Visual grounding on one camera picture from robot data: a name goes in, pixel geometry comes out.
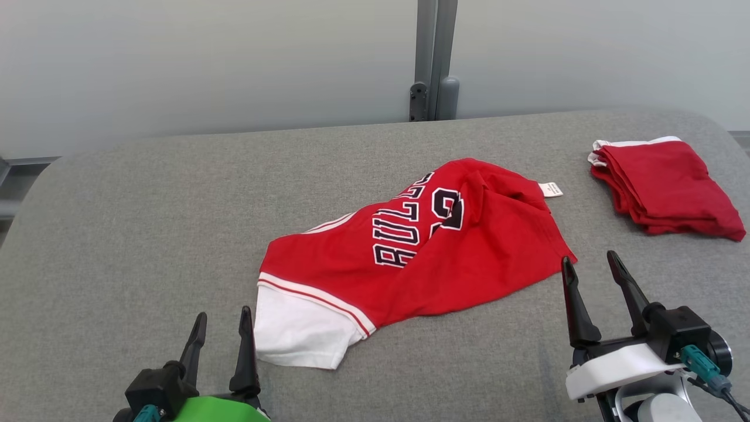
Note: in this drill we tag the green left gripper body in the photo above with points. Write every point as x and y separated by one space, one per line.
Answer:
222 410

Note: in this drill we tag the red shorts white waistband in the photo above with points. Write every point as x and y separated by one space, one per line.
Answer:
668 187

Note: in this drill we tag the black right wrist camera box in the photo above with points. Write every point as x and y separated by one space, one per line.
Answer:
679 331

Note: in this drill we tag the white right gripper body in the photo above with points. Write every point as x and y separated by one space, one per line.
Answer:
621 366

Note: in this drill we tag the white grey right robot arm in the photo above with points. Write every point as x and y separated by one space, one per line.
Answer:
662 410

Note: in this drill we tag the dark metal post bracket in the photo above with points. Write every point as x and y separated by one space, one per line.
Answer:
418 102

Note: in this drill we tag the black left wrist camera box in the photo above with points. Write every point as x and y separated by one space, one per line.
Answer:
155 390

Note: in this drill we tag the grey cylinder by post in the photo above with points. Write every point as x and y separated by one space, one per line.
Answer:
448 99

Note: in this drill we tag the grey metal wall post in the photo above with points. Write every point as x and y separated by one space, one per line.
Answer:
433 41

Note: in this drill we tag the grey metal frame bar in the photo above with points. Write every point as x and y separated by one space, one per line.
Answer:
29 159

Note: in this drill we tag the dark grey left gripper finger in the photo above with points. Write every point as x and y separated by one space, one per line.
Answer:
245 363
193 357

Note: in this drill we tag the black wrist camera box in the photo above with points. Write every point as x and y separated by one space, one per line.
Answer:
155 390
679 331

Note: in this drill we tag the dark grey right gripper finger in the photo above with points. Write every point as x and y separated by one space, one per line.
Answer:
580 313
634 305

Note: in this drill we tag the red Bulls jersey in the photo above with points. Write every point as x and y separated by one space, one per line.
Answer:
469 264

